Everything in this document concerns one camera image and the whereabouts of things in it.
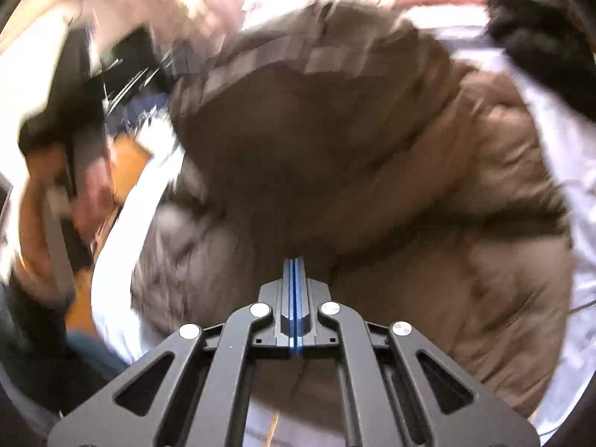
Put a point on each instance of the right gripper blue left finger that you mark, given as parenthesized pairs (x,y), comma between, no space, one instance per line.
(278,339)

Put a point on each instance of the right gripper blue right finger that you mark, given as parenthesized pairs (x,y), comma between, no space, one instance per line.
(315,335)

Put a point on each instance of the brown puffer jacket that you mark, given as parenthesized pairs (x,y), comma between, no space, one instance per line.
(413,184)

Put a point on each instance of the wooden nightstand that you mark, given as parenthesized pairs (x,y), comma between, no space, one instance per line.
(129,158)

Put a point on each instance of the white blue striped bed sheet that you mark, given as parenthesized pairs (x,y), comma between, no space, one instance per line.
(569,142)

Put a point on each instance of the black jacket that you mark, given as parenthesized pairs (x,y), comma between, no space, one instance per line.
(540,39)

